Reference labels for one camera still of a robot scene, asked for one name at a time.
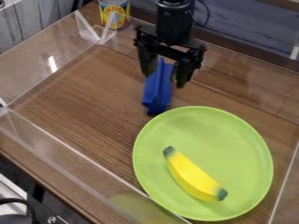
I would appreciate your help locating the yellow toy banana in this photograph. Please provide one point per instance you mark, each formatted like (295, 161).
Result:
(192, 178)

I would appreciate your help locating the yellow printed can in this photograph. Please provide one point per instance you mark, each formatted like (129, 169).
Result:
(116, 10)

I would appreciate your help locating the clear acrylic enclosure wall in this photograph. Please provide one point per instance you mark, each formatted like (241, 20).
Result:
(71, 114)

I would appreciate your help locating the clear acrylic corner bracket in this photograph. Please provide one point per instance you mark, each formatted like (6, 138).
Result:
(97, 33)

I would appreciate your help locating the green plate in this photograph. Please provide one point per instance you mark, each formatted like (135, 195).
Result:
(224, 146)

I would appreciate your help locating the blue star-shaped block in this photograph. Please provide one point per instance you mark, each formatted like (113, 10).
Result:
(157, 89)

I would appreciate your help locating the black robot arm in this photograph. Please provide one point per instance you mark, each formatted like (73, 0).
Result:
(169, 39)

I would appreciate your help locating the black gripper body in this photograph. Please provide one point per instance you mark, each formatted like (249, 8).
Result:
(188, 48)

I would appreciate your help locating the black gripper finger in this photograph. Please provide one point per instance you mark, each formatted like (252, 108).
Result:
(148, 60)
(183, 71)

